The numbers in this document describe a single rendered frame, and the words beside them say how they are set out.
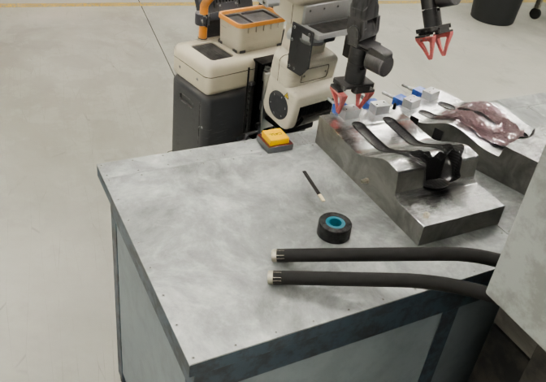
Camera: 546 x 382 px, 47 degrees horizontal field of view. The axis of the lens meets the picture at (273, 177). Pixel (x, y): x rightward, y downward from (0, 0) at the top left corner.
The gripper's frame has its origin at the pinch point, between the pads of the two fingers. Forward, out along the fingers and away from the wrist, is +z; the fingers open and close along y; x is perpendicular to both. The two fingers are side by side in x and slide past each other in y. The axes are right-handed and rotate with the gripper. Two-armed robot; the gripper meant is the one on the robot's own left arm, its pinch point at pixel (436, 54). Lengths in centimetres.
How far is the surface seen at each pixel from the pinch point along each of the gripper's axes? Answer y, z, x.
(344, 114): -42.8, 9.3, 0.9
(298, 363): -97, 52, -30
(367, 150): -49, 18, -12
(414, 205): -54, 30, -30
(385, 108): -29.2, 10.8, -2.1
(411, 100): -12.9, 11.8, 1.7
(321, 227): -77, 29, -21
